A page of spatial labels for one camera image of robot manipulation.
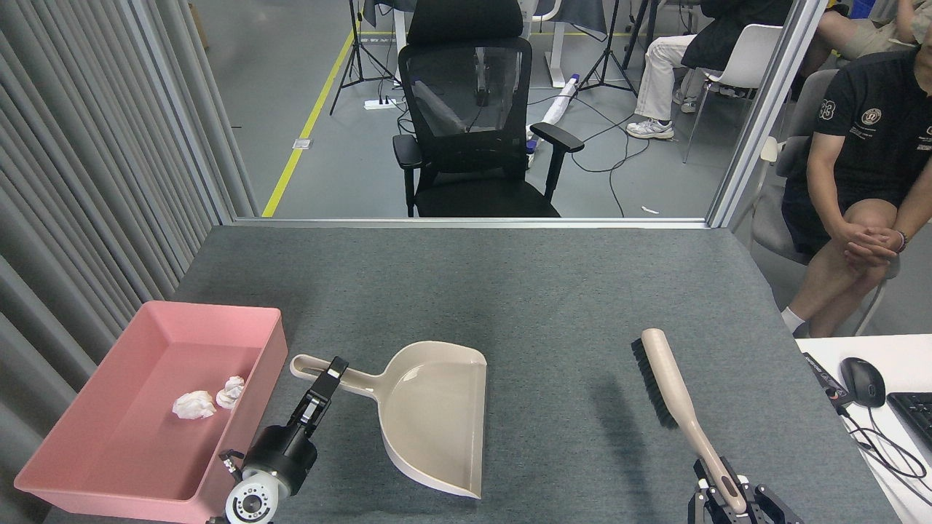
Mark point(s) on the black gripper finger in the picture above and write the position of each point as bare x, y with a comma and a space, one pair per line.
706, 506
768, 509

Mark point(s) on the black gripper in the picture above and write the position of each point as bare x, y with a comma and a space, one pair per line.
280, 455

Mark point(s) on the white paper ball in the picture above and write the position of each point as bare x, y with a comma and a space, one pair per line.
194, 405
231, 393

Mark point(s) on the beige plastic dustpan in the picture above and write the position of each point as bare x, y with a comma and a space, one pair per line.
437, 422

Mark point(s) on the beige hand brush black bristles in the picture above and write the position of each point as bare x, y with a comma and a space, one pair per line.
666, 378

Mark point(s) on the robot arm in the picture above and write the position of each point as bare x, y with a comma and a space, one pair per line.
251, 502

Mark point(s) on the pink plastic bin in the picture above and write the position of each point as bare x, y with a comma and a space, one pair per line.
131, 451

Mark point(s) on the person's right hand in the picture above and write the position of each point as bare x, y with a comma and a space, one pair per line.
858, 247

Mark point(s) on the person's left hand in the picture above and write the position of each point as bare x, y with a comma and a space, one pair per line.
890, 244

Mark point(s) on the black box with red button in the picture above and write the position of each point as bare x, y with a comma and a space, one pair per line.
826, 378

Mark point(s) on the black computer mouse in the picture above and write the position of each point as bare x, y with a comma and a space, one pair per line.
863, 382

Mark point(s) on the black keyboard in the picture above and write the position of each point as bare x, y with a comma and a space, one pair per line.
914, 418

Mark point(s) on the white side desk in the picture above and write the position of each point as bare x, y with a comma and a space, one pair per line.
895, 356

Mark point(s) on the black mesh office chair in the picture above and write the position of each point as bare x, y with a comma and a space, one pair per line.
473, 196

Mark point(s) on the white power strip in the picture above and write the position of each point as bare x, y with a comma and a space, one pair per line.
380, 104

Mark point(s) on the grey pleated curtain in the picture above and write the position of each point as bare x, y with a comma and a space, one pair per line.
73, 145

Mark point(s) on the black tripod stand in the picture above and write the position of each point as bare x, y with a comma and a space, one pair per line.
357, 36
613, 22

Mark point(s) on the white roll with blue ends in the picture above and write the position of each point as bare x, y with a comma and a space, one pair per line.
561, 105

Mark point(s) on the person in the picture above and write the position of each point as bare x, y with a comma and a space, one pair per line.
866, 138
659, 73
859, 36

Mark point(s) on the grey upholstered chair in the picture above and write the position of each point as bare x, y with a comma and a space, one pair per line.
804, 116

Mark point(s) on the white plastic chair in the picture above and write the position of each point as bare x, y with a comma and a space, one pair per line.
750, 58

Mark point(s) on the dark grey desk cloth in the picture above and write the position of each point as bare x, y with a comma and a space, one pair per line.
582, 14

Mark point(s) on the silver table rail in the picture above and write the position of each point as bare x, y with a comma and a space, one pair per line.
466, 222

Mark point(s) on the silver frame post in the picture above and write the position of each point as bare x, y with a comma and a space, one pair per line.
757, 124
182, 109

